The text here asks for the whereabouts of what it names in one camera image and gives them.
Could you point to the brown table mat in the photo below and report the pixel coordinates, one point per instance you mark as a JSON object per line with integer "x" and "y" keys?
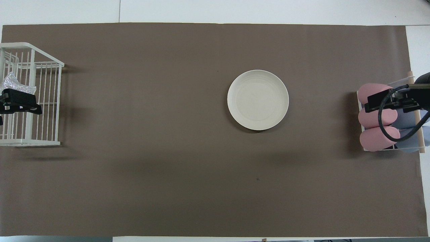
{"x": 168, "y": 151}

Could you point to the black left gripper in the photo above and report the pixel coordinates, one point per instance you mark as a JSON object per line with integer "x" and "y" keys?
{"x": 16, "y": 97}

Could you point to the cream round plate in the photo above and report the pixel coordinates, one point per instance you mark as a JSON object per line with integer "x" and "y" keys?
{"x": 258, "y": 99}

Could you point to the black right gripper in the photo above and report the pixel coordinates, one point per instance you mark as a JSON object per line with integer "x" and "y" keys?
{"x": 393, "y": 104}

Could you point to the pink cup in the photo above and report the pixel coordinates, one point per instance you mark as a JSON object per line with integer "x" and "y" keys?
{"x": 369, "y": 119}
{"x": 366, "y": 92}
{"x": 373, "y": 139}

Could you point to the silver foil bag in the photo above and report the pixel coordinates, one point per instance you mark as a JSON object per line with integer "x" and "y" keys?
{"x": 15, "y": 84}

